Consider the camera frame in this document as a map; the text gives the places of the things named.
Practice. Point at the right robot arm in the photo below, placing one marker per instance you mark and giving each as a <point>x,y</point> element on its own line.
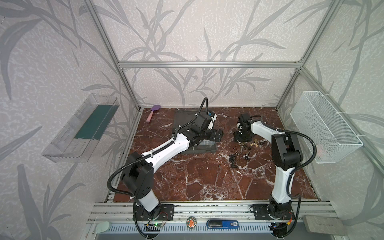
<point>286,155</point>

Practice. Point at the blue black usb device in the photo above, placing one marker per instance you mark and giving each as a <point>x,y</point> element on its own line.
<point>222,224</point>

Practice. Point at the purple pink brush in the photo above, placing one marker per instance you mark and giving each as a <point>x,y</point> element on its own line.
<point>153,110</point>

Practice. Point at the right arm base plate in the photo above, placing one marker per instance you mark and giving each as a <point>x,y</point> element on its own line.
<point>273,212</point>

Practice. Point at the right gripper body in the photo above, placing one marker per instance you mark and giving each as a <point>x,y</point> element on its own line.
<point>240,135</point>

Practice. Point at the clear wall shelf tray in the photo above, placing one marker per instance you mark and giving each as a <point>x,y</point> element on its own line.
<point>78,139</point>

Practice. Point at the round orange badge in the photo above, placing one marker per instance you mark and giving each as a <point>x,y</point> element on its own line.
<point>191,222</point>

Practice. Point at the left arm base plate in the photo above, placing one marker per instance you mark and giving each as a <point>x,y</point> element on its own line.
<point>162,212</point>

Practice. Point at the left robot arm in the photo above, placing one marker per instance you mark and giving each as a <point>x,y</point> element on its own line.
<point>136,177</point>

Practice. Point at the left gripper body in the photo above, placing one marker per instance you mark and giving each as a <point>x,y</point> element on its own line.
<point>212,133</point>

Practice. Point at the grey plastic organizer box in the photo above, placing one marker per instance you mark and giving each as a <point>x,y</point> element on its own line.
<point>182,116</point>

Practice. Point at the white wire mesh basket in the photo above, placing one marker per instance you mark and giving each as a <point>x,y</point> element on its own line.
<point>316,117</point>

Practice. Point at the aluminium frame crossbar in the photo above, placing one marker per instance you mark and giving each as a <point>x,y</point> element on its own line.
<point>206,64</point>

